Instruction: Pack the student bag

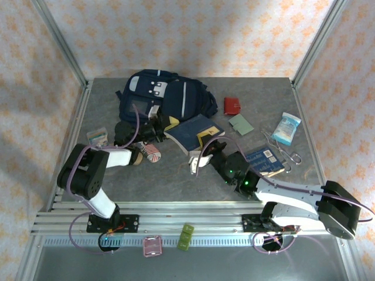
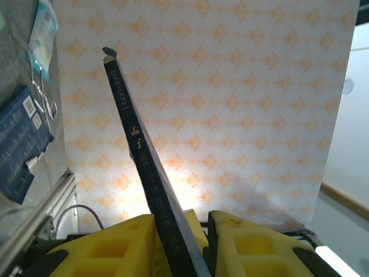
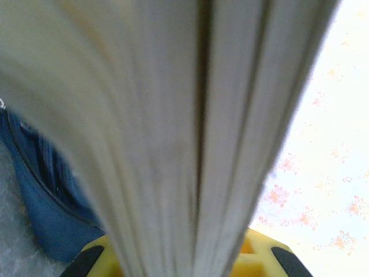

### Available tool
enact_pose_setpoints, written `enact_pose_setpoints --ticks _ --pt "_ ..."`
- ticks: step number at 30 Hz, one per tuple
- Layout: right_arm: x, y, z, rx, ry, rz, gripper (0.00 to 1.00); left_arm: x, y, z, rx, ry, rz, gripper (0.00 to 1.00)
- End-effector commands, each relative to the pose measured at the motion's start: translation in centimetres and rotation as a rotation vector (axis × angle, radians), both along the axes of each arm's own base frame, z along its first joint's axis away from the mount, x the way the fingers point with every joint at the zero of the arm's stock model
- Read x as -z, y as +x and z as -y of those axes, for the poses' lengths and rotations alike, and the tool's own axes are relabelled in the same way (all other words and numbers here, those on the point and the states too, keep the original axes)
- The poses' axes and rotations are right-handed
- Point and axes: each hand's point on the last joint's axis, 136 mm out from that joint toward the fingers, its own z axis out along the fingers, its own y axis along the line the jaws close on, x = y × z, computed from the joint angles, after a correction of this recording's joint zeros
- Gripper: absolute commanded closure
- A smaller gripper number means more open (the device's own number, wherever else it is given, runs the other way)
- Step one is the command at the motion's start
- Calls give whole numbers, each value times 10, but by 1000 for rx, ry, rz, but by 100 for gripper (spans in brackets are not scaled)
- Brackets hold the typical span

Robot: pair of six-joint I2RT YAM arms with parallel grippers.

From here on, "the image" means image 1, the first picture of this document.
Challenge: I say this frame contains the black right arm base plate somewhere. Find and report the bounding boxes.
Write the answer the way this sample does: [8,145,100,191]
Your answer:
[241,213,294,234]

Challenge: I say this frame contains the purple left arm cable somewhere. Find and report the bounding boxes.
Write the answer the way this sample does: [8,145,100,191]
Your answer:
[68,104,141,256]

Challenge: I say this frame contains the silver metal tongs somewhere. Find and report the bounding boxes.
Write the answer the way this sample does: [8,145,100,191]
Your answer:
[262,131,294,174]

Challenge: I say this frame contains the grey metal shelf panel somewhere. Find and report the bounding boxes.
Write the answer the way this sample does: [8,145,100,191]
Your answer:
[17,234,363,281]

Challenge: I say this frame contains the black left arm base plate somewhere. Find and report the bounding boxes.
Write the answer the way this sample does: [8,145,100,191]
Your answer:
[86,214,139,234]

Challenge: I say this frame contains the green card holder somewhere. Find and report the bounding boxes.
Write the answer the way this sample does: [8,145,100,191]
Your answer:
[228,114,254,136]

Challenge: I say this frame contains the blue white tissue packet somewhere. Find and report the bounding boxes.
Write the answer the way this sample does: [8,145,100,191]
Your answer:
[271,112,302,146]

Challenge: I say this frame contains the slotted metal cable duct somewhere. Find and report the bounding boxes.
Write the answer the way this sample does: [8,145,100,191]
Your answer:
[43,236,284,247]

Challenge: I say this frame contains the pink square device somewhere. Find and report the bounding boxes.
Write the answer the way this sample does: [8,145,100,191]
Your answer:
[142,235,163,258]

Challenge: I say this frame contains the aluminium cross rail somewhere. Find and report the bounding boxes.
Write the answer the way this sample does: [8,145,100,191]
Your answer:
[31,200,351,236]

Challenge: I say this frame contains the blue printed notebook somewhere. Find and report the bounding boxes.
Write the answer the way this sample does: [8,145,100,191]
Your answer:
[163,114,226,156]
[244,147,287,178]

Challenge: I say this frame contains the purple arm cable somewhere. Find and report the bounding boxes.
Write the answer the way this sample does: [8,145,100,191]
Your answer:
[68,104,141,256]
[195,136,374,256]

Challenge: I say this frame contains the aluminium frame post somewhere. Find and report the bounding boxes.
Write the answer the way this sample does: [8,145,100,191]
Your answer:
[291,0,351,90]
[30,0,90,88]

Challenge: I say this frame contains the clear box of coloured clips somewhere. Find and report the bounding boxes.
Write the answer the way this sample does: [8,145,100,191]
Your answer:
[86,126,110,146]

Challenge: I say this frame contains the flag pattern sock pair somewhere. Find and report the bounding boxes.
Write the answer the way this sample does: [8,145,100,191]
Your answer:
[135,140,162,163]

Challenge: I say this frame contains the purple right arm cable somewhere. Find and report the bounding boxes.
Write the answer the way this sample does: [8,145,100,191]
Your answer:
[195,136,374,256]

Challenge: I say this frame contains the navy blue backpack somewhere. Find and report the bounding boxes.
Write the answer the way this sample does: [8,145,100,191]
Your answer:
[115,69,219,124]

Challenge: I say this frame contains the aluminium side rail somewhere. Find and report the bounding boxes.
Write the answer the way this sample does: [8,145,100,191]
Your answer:
[43,80,94,211]
[289,80,335,211]

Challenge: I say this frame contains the red wallet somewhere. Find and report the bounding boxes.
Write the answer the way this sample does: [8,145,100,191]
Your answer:
[224,97,243,116]

